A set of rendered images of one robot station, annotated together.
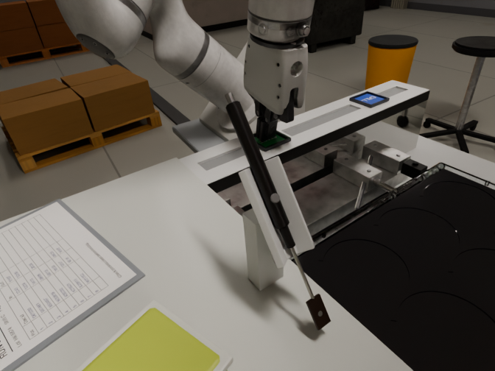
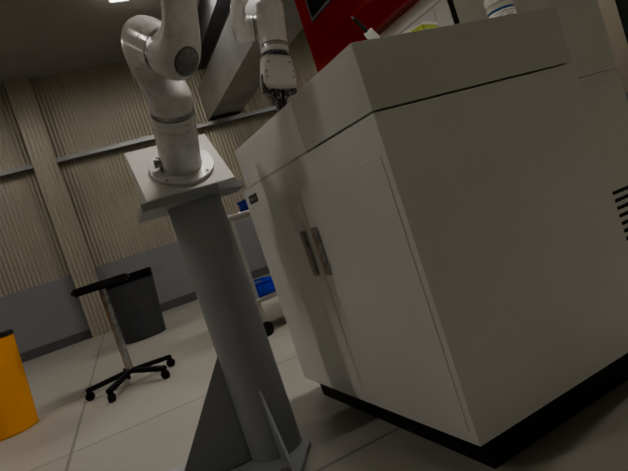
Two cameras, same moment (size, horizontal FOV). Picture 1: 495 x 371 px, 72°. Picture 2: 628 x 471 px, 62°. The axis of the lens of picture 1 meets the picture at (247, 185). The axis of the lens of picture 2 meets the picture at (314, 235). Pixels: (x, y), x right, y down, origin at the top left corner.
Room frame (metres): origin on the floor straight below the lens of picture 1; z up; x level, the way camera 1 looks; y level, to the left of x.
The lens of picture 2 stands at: (0.34, 1.50, 0.66)
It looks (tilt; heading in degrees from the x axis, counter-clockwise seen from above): 2 degrees down; 278
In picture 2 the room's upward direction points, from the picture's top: 18 degrees counter-clockwise
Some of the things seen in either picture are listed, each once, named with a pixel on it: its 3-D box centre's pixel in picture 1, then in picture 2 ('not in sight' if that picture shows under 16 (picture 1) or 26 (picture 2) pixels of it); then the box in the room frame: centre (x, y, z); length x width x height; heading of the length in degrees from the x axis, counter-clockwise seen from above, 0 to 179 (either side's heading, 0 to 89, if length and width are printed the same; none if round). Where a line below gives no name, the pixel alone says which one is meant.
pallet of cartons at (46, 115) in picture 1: (77, 110); not in sight; (2.76, 1.36, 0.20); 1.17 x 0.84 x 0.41; 120
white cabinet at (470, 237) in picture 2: not in sight; (414, 264); (0.30, -0.16, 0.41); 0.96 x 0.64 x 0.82; 122
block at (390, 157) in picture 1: (385, 156); not in sight; (0.55, -0.26, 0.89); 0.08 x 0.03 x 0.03; 32
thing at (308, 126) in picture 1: (319, 152); (278, 148); (0.59, -0.15, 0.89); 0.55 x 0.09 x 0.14; 122
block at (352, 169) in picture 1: (356, 171); not in sight; (0.51, -0.20, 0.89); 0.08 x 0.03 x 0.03; 32
